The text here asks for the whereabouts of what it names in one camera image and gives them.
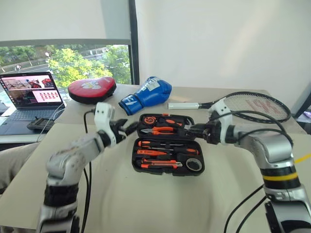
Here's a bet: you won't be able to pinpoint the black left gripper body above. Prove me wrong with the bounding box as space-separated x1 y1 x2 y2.
109 118 128 145

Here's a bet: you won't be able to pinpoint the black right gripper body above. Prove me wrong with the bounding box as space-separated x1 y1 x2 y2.
193 121 223 145

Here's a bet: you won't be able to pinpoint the long orange black screwdriver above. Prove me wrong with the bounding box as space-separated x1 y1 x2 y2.
137 140 176 149

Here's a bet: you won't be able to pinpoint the black electrical tape roll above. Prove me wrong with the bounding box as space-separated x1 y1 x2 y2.
185 157 203 172

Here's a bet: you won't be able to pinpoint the orange black utility knife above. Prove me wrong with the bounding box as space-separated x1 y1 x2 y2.
136 158 183 170

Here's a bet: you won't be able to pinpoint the black tool case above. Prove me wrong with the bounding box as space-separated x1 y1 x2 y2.
131 113 206 178

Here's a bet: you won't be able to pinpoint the orange black tape measure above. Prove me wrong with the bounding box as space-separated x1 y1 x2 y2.
142 116 157 126

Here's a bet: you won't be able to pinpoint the black tennis racket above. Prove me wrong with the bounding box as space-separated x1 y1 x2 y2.
167 91 292 123

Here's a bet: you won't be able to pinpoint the blue boxing glove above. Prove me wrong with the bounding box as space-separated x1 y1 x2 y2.
118 75 173 116

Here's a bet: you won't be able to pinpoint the red boxing focus pad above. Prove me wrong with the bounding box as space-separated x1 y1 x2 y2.
68 76 117 105

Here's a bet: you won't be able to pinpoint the black handheld controller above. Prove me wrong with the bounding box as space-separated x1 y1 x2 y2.
26 117 55 132

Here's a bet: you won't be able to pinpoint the yellow tape strip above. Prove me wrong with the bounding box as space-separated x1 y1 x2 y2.
294 153 311 164

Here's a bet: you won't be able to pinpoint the white side desk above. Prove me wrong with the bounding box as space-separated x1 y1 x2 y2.
0 134 47 144

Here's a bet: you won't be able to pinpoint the grey laptop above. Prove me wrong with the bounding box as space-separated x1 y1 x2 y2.
0 71 67 136

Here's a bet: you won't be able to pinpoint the beige cloth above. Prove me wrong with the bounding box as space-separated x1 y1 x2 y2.
0 142 40 193

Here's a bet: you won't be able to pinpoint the white roller blind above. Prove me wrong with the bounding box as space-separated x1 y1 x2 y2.
0 0 133 47

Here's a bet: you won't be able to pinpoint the black handled claw hammer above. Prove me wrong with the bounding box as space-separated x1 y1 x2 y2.
180 120 193 135

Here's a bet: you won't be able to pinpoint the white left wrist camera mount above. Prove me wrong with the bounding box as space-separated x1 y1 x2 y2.
94 102 117 147

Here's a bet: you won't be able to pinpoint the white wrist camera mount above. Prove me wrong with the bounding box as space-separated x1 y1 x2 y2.
94 102 117 147
207 99 234 144

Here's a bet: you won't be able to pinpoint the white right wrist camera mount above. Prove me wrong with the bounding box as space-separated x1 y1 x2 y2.
207 99 234 144

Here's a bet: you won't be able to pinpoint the orange handled pliers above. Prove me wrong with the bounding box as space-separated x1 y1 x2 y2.
140 126 178 135

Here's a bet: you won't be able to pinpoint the white cable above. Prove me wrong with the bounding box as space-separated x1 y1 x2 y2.
36 103 66 143

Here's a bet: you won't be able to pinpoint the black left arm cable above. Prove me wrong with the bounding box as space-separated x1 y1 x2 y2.
81 109 98 233

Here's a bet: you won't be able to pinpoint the black window frame post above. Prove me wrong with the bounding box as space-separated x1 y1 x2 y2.
128 0 140 85

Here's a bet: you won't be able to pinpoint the black frame stand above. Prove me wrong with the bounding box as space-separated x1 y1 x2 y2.
294 87 311 122

